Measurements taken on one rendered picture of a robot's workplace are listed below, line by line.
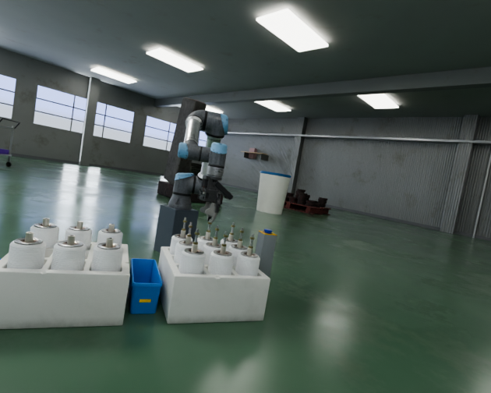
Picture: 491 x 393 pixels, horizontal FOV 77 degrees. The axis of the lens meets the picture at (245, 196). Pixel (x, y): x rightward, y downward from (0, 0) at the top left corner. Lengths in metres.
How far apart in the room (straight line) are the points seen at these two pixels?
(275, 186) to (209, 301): 4.29
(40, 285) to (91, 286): 0.14
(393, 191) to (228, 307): 9.20
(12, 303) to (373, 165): 10.01
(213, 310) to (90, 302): 0.43
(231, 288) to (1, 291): 0.72
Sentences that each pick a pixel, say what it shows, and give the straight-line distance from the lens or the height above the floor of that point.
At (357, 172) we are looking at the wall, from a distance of 10.66.
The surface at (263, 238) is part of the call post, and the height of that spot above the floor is 0.29.
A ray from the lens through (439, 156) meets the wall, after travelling 10.04.
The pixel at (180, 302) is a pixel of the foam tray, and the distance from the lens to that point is 1.20.
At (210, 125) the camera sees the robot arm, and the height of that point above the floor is 0.83.
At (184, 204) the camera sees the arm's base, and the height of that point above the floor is 0.33.
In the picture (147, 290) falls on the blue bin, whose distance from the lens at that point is 1.25.
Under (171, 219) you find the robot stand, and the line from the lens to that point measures 1.96.
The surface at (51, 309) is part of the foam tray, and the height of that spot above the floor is 0.06.
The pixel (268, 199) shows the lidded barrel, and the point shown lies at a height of 0.24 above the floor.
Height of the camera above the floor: 0.57
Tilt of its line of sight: 4 degrees down
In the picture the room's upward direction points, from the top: 10 degrees clockwise
